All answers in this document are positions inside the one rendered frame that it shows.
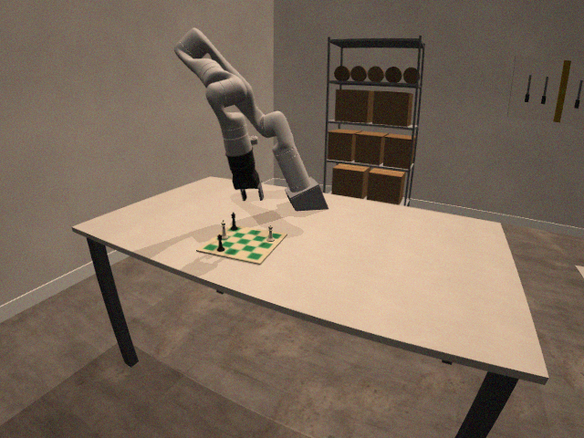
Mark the green and cream chessboard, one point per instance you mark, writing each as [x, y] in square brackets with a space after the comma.
[244, 244]

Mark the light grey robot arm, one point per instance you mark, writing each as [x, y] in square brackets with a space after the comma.
[233, 91]

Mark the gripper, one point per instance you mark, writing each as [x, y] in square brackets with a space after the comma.
[241, 161]

